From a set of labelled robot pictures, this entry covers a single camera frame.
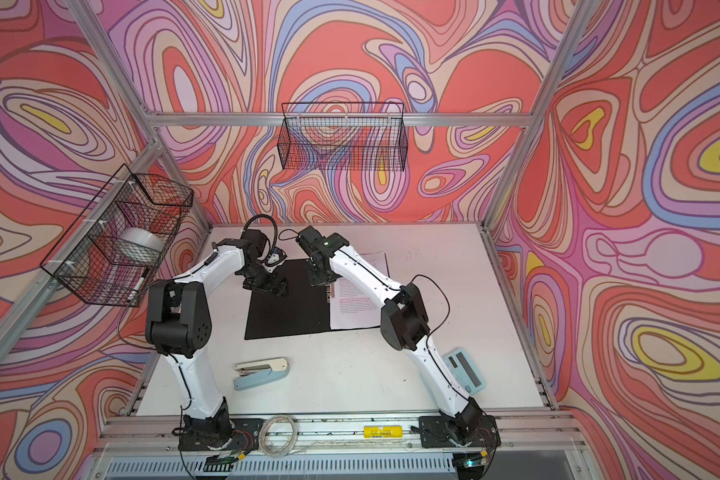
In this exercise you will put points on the yellow label tag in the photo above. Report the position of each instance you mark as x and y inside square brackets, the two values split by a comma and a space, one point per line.
[383, 432]

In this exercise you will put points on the teal calculator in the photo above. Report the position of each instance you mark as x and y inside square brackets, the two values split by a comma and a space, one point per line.
[465, 371]

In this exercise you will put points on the black wire basket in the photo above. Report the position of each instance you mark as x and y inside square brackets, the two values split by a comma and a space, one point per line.
[339, 136]
[99, 269]

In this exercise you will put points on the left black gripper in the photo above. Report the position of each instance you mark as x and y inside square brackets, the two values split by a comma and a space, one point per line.
[271, 285]

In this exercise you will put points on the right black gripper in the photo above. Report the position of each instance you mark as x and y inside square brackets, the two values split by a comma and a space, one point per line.
[315, 280]

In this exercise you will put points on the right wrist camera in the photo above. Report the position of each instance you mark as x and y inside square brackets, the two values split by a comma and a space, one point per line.
[312, 242]

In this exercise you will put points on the blue white stapler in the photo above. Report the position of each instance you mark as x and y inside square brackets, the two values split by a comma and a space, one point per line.
[260, 372]

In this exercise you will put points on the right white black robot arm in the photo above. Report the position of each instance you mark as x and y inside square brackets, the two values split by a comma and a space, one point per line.
[404, 325]

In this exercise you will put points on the black file folder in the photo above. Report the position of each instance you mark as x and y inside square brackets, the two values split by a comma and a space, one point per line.
[303, 311]

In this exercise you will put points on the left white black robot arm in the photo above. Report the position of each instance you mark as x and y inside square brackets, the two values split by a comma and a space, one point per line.
[179, 327]

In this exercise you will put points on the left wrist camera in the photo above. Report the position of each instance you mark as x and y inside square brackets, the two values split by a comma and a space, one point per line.
[266, 250]

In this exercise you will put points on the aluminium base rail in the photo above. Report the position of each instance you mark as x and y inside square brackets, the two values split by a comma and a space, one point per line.
[334, 434]

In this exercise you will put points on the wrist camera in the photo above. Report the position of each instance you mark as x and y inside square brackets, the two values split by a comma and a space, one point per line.
[312, 242]
[266, 250]

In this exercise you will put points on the back black wire basket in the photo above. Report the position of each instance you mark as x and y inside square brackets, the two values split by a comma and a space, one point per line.
[339, 136]

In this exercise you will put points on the left black wire basket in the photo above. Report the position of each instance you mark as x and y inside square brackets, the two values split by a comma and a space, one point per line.
[99, 269]

